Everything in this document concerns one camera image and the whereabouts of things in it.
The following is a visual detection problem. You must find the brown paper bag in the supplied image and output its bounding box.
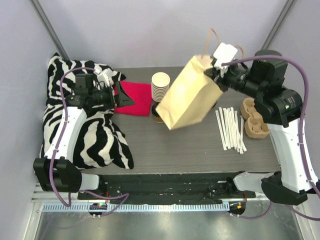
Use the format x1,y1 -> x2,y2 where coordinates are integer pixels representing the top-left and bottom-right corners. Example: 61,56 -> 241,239
154,28 -> 245,131

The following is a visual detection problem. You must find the brown paper coffee cup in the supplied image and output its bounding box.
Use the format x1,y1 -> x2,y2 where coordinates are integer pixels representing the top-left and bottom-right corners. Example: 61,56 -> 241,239
153,115 -> 164,123

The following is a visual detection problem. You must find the black plastic cup lid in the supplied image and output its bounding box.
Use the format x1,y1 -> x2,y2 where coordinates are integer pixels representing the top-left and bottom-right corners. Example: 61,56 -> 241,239
151,102 -> 159,117

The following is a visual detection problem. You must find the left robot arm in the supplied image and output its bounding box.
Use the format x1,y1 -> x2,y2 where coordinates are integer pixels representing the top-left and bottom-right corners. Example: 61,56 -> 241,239
33,70 -> 134,200

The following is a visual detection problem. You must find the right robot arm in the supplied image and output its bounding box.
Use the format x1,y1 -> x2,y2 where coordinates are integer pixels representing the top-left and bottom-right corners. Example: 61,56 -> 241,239
204,50 -> 320,206

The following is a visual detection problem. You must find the pink folded cloth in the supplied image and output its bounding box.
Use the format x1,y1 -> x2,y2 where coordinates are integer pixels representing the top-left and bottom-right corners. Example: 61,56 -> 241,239
114,81 -> 152,117

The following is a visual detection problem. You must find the stack of brown paper cups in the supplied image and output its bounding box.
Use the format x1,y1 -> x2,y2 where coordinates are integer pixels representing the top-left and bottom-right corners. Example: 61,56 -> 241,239
151,72 -> 171,103

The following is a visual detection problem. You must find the zebra print pillow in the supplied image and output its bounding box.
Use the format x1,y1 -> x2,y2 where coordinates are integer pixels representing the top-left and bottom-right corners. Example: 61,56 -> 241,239
39,53 -> 134,170

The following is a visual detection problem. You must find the white wrapped straw bundle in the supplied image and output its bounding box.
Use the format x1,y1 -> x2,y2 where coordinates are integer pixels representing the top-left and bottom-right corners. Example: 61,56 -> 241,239
215,107 -> 247,154

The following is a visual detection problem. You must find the brown pulp cup carrier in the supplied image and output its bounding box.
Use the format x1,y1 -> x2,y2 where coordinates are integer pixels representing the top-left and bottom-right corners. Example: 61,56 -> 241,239
240,97 -> 270,139

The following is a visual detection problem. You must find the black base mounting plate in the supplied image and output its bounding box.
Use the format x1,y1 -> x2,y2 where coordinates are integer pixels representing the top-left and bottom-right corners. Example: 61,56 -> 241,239
77,172 -> 263,205

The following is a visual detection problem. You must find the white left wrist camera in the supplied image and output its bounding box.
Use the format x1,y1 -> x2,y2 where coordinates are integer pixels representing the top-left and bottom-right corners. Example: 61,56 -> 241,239
94,68 -> 112,87

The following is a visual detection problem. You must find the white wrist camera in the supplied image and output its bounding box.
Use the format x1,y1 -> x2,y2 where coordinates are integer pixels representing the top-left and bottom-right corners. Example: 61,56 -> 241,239
94,68 -> 112,87
213,42 -> 238,70

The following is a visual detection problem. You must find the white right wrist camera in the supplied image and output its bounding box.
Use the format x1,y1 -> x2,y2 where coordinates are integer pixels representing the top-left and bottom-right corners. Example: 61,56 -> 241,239
213,42 -> 238,70

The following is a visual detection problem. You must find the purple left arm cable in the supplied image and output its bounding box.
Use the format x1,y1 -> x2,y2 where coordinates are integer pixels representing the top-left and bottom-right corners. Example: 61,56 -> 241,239
48,67 -> 130,230

